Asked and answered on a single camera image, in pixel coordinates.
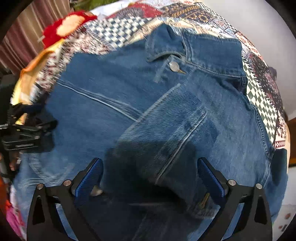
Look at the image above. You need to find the patchwork patterned bedspread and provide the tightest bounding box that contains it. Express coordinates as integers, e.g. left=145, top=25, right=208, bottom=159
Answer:
left=29, top=1, right=289, bottom=149

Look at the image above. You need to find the colourful fleece blanket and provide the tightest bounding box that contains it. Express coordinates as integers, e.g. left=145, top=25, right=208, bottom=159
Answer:
left=10, top=11, right=97, bottom=105

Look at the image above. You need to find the blue denim jacket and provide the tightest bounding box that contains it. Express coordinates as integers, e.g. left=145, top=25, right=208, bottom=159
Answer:
left=14, top=24, right=287, bottom=240

